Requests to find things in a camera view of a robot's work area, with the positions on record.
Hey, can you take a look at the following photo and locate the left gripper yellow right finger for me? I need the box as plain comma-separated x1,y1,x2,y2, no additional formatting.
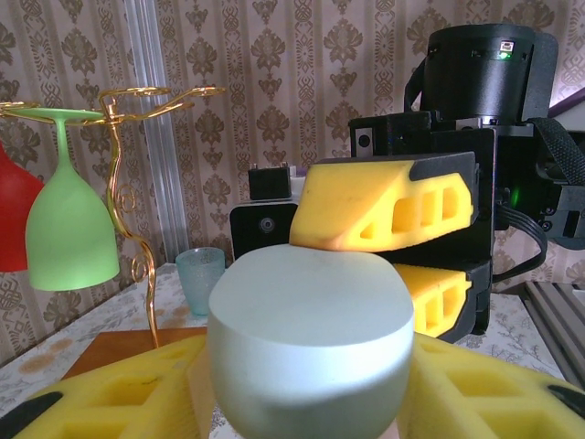
401,336,585,439

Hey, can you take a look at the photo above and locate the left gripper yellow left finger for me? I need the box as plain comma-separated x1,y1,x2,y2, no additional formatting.
0,336,216,439

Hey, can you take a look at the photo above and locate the mint green earbud charging case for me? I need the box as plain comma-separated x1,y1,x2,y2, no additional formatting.
206,244,416,439

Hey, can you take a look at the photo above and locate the floral table cover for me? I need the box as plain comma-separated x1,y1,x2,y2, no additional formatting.
0,262,577,385

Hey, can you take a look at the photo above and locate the pale teal plastic cup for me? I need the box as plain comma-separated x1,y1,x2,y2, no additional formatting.
175,246,226,316

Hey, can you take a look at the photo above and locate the green plastic wine glass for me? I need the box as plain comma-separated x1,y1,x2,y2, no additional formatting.
0,107,121,292

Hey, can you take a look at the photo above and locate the red plastic wine glass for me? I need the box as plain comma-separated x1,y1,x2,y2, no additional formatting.
0,139,47,273

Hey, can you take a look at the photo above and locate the gold wire rack wooden base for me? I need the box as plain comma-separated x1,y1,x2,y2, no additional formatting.
0,85,228,380

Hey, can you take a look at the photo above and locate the aluminium table side rail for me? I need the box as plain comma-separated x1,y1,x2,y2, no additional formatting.
523,278,585,390

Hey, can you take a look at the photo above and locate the black flat gripper cable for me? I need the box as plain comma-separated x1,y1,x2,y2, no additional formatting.
495,205,549,280

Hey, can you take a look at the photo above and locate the aluminium frame post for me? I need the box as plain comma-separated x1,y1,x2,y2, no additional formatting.
121,0,182,275

